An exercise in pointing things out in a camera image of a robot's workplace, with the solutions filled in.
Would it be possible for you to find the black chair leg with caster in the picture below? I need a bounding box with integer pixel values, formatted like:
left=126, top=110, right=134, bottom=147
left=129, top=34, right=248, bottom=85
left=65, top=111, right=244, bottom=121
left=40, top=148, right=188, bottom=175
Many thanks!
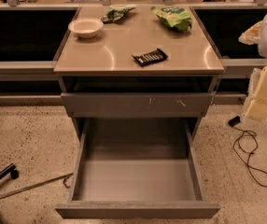
left=0, top=163, right=19, bottom=180

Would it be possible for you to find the closed grey top drawer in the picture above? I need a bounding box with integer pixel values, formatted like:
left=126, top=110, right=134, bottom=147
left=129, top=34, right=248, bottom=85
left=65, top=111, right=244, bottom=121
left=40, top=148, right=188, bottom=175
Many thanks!
left=61, top=92, right=212, bottom=118

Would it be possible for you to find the black floor cable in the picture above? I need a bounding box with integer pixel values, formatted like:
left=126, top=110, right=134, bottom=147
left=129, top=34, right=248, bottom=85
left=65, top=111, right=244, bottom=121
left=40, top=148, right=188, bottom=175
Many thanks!
left=232, top=126, right=267, bottom=189

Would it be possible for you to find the dark green snack bag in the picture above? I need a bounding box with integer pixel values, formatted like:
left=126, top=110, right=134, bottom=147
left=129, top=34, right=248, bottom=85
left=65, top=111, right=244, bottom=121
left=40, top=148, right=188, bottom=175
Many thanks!
left=99, top=6, right=135, bottom=23

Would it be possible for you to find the grey metal floor rod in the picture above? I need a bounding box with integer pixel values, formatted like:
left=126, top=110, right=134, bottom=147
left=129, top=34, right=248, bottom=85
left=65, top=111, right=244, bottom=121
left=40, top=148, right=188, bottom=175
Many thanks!
left=0, top=173, right=73, bottom=200

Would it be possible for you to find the white bowl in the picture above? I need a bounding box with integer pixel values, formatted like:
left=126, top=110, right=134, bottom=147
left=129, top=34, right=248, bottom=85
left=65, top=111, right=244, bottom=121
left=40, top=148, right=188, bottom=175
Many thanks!
left=68, top=18, right=104, bottom=38

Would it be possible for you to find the black rxbar chocolate bar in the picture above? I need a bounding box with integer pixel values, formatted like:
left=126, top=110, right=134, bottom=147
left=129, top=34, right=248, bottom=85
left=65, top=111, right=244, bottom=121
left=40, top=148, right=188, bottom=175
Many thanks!
left=133, top=49, right=168, bottom=67

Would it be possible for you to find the light green chip bag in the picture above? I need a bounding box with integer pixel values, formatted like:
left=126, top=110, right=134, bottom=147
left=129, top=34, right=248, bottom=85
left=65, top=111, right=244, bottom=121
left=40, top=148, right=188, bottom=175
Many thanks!
left=150, top=7, right=192, bottom=32

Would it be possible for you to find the black power adapter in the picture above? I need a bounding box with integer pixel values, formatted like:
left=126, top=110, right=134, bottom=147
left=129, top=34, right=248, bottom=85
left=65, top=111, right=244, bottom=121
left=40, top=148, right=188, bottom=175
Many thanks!
left=228, top=116, right=241, bottom=127

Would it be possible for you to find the open grey middle drawer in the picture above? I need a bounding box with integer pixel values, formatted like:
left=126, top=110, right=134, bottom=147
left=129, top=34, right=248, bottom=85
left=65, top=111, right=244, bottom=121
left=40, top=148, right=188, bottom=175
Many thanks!
left=56, top=119, right=220, bottom=219

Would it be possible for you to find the grey drawer cabinet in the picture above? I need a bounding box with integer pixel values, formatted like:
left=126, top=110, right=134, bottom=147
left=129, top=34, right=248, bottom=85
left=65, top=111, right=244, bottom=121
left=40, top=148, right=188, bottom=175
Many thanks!
left=54, top=5, right=224, bottom=133

